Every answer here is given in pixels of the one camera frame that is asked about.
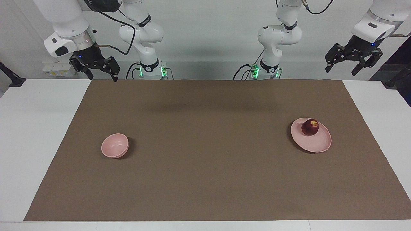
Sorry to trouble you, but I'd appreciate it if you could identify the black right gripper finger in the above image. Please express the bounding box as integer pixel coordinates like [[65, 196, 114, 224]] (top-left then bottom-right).
[[70, 58, 94, 81], [104, 57, 121, 82]]

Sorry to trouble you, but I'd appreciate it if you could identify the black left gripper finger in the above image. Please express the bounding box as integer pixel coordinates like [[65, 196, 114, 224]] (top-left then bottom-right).
[[351, 48, 383, 76], [325, 43, 345, 73]]

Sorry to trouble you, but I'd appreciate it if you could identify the red apple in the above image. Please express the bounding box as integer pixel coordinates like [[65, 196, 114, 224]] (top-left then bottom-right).
[[301, 119, 319, 136]]

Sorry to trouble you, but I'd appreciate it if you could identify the pink bowl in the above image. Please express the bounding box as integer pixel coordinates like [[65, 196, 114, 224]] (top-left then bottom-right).
[[101, 133, 129, 159]]

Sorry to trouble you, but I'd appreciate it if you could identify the pink plate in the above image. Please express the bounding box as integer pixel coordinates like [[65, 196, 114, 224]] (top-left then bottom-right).
[[291, 117, 332, 153]]

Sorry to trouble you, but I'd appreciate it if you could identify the white power strip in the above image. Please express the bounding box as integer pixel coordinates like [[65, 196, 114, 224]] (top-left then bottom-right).
[[42, 62, 77, 77]]

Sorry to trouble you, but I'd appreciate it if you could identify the black clamp stand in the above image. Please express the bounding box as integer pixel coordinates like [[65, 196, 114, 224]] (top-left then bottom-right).
[[0, 62, 26, 88], [381, 63, 411, 90]]

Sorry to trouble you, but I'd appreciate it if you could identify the dark cabinet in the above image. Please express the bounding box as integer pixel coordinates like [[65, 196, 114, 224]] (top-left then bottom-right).
[[369, 37, 411, 107]]

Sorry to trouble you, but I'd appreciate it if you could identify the brown table mat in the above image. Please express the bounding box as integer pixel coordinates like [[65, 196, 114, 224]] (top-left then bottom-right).
[[23, 79, 411, 222]]

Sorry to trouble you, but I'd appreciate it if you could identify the black right base cable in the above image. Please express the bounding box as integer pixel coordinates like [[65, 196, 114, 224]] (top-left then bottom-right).
[[125, 63, 142, 80]]

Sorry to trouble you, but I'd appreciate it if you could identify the black base cable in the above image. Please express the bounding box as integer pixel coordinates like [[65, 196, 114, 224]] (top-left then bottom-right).
[[233, 50, 265, 80], [125, 63, 142, 80]]

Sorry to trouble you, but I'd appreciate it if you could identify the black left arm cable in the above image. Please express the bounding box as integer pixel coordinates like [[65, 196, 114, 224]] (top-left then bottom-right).
[[302, 0, 411, 37]]

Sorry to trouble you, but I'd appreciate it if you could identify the black left base cable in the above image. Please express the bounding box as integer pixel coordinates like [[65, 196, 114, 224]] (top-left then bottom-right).
[[233, 50, 265, 80]]

